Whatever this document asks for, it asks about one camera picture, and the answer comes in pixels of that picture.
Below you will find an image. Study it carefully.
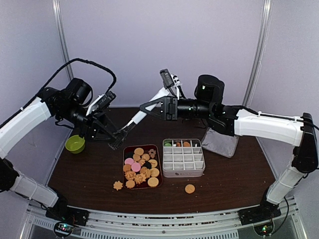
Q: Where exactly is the green plastic bowl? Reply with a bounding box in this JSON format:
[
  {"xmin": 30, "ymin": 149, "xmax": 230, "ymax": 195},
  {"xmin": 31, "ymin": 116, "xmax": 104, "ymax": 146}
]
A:
[{"xmin": 65, "ymin": 135, "xmax": 85, "ymax": 154}]

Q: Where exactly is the swirl butter cookie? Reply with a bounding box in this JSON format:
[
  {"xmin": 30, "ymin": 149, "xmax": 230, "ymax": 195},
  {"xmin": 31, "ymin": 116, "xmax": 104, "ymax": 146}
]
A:
[{"xmin": 125, "ymin": 170, "xmax": 136, "ymax": 180}]

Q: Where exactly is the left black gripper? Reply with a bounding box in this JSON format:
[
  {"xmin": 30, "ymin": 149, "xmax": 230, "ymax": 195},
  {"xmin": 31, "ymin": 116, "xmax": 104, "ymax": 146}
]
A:
[{"xmin": 57, "ymin": 102, "xmax": 122, "ymax": 142}]

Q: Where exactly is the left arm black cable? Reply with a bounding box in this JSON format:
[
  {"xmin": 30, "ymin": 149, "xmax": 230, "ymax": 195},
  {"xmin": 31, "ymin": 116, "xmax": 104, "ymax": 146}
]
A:
[{"xmin": 34, "ymin": 58, "xmax": 117, "ymax": 100}]

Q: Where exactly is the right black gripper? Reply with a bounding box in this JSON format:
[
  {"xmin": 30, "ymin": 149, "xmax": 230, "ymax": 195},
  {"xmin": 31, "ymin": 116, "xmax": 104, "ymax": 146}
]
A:
[{"xmin": 139, "ymin": 96, "xmax": 213, "ymax": 122}]

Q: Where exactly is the white divided cookie tin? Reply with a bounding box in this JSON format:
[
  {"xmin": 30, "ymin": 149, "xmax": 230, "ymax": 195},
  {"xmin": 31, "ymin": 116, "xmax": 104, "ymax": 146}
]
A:
[{"xmin": 162, "ymin": 138, "xmax": 205, "ymax": 178}]

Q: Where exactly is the dark red cookie tray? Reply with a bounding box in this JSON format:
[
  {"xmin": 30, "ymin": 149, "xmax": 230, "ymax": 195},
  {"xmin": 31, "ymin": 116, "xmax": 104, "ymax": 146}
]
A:
[{"xmin": 123, "ymin": 144, "xmax": 163, "ymax": 190}]

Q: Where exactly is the large round tan cookie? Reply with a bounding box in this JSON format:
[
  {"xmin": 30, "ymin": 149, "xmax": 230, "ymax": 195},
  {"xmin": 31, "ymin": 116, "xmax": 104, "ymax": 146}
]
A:
[{"xmin": 147, "ymin": 177, "xmax": 159, "ymax": 187}]

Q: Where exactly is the bottom left round cookie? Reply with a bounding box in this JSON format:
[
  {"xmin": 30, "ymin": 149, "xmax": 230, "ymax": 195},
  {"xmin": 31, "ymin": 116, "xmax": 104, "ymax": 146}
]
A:
[{"xmin": 125, "ymin": 180, "xmax": 136, "ymax": 189}]

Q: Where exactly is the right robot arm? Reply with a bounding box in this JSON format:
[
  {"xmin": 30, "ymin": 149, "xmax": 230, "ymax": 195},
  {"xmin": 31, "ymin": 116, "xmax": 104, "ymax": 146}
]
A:
[{"xmin": 140, "ymin": 75, "xmax": 319, "ymax": 225}]

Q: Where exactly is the leaf shaped tan cookie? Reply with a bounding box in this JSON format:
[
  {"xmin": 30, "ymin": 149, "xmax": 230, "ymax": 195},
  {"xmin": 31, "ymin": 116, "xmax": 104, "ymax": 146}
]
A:
[{"xmin": 113, "ymin": 181, "xmax": 123, "ymax": 191}]

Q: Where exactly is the black round cookie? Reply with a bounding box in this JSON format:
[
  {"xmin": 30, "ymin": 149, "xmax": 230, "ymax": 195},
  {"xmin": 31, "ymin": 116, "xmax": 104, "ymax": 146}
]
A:
[{"xmin": 143, "ymin": 161, "xmax": 152, "ymax": 169}]

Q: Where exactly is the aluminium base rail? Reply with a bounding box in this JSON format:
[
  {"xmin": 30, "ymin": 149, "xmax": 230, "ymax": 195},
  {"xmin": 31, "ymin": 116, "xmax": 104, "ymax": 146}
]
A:
[{"xmin": 21, "ymin": 195, "xmax": 309, "ymax": 239}]

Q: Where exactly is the pink round cookie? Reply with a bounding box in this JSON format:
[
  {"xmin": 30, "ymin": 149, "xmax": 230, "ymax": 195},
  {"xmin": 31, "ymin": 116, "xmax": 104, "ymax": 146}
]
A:
[
  {"xmin": 124, "ymin": 158, "xmax": 135, "ymax": 165},
  {"xmin": 131, "ymin": 162, "xmax": 141, "ymax": 172}
]

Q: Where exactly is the green round cookie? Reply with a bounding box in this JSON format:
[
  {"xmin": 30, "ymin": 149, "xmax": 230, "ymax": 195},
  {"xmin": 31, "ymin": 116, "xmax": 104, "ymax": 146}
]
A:
[{"xmin": 164, "ymin": 141, "xmax": 172, "ymax": 147}]

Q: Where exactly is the brown flower cookie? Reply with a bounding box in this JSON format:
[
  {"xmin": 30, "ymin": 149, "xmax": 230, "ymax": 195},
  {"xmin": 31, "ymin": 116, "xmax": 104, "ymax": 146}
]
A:
[{"xmin": 148, "ymin": 149, "xmax": 157, "ymax": 159}]

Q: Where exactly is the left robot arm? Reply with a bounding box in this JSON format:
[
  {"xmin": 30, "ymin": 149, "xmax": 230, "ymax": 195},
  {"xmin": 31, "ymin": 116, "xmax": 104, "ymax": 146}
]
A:
[{"xmin": 0, "ymin": 78, "xmax": 117, "ymax": 223}]

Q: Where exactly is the right pink round cookie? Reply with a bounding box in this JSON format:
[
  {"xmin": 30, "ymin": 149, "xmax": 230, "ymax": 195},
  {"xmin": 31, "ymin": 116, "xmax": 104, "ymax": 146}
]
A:
[{"xmin": 131, "ymin": 162, "xmax": 141, "ymax": 172}]

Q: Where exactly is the left pink round cookie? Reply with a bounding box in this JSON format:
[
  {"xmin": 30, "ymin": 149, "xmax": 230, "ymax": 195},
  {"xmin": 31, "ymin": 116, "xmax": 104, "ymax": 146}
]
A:
[{"xmin": 124, "ymin": 158, "xmax": 135, "ymax": 165}]

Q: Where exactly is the right aluminium frame post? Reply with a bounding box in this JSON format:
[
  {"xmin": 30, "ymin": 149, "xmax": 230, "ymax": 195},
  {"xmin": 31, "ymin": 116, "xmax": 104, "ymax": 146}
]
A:
[{"xmin": 242, "ymin": 0, "xmax": 273, "ymax": 108}]

